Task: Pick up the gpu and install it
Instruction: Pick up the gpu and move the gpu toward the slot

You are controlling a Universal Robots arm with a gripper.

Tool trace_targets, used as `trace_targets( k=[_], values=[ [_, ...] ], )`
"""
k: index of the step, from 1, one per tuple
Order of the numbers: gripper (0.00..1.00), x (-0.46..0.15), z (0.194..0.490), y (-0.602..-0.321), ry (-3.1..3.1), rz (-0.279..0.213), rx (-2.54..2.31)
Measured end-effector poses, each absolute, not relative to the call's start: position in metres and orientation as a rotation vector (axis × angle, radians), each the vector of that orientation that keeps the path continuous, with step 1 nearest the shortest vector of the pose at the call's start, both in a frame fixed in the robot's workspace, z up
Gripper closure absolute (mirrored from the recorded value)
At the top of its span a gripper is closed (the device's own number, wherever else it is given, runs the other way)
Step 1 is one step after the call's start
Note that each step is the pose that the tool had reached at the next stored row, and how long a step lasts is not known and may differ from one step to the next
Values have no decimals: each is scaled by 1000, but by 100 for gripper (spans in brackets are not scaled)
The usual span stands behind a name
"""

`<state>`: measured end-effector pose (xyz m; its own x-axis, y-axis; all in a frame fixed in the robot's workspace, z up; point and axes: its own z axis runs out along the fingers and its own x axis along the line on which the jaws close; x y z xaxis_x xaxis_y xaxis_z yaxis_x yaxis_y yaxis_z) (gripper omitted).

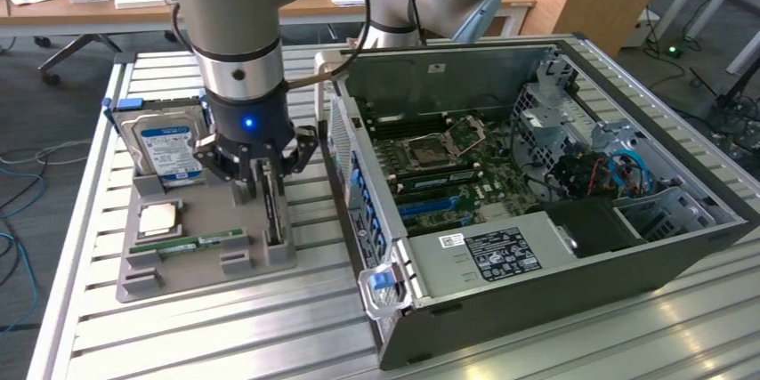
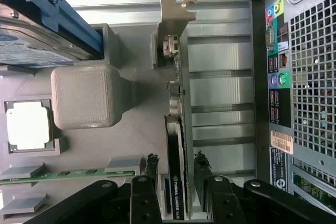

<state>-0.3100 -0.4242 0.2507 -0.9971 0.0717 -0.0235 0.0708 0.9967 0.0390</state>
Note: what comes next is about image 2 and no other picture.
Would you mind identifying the hard disk in blue carrier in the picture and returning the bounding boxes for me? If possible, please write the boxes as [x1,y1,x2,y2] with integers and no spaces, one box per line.
[0,0,103,69]

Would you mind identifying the silver CPU chip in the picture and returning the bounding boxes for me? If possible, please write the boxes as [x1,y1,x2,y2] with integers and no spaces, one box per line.
[5,100,52,151]

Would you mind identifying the dark grey PC case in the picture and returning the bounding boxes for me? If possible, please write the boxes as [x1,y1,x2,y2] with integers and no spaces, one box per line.
[248,0,336,209]

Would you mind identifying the grey printed parts rack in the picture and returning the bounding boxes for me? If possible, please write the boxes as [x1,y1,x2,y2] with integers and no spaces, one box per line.
[0,23,214,224]

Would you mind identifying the green RAM stick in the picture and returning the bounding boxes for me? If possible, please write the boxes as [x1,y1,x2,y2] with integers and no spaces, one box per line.
[0,170,136,183]

